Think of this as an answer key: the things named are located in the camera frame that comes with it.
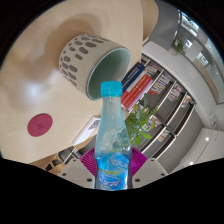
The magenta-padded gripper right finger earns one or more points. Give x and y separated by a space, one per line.
148 171

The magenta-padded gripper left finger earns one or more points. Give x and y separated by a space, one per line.
76 173

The clear bottle with blue cap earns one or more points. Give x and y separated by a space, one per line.
112 133

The green potted plant in vase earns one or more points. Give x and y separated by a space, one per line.
140 120

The flat round red coaster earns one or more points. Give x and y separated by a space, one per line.
40 125

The grey shelf unit with books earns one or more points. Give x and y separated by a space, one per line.
173 110

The ceiling lights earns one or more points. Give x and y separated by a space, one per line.
206 138

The pink book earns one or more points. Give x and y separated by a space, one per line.
141 96

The red book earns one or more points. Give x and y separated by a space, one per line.
138 86

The patterned ceramic mug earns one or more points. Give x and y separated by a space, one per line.
80 56

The small potted plant by window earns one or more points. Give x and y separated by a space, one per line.
179 46

